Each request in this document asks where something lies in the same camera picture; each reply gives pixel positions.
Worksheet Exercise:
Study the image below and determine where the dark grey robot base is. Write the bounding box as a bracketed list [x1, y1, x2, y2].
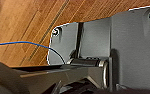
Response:
[45, 4, 150, 94]

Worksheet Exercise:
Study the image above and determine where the thin blue cable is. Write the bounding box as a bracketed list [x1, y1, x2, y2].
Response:
[0, 40, 67, 66]

